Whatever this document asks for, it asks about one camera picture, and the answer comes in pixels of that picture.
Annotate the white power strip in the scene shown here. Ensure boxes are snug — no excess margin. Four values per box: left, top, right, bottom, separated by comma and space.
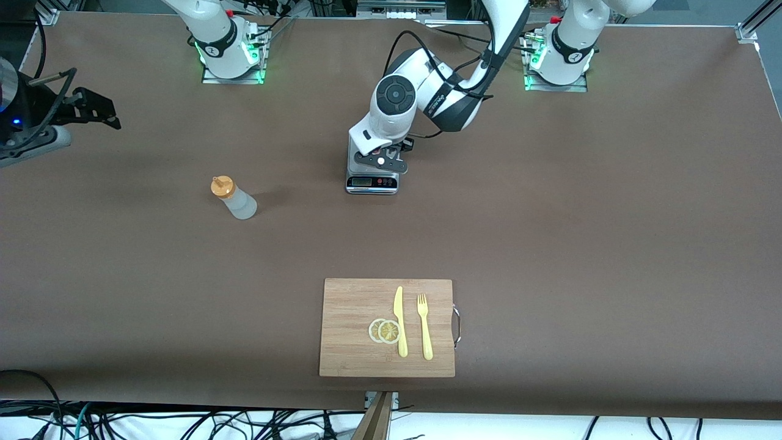
357, 0, 447, 20

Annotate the aluminium frame profile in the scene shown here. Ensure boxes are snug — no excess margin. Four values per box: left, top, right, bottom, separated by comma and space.
736, 0, 782, 43
34, 0, 62, 25

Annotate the bamboo cutting board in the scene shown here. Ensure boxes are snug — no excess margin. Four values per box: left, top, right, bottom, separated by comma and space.
319, 278, 456, 378

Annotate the wooden post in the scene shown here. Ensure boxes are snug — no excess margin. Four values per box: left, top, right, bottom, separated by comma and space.
351, 391, 393, 440

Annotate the brown table cover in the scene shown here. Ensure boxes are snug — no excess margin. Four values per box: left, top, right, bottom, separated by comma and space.
0, 11, 782, 422

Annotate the black looped floor cable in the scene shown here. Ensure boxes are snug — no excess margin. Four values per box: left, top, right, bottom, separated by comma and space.
0, 369, 65, 440

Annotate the silver digital kitchen scale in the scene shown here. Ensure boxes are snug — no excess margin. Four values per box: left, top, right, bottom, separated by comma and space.
346, 128, 401, 196

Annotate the yellow plastic knife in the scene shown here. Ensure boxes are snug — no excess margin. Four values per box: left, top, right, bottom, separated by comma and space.
393, 286, 409, 358

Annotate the clear sauce bottle orange cap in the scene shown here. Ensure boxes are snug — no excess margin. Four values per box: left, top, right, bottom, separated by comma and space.
211, 175, 258, 221

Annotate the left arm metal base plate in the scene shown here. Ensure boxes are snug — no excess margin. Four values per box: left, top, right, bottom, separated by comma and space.
524, 34, 589, 93

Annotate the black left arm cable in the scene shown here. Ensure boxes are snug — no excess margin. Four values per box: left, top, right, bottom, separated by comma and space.
390, 29, 495, 140

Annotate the black base supply cable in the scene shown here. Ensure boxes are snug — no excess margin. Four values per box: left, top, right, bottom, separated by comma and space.
422, 17, 541, 53

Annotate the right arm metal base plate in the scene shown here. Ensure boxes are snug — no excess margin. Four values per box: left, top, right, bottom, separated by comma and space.
202, 24, 267, 85

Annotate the yellow plastic fork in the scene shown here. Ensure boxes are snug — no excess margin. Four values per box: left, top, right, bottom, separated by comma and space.
417, 294, 434, 361

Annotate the teal floor cable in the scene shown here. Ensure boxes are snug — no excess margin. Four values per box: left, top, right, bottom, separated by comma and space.
72, 402, 92, 440

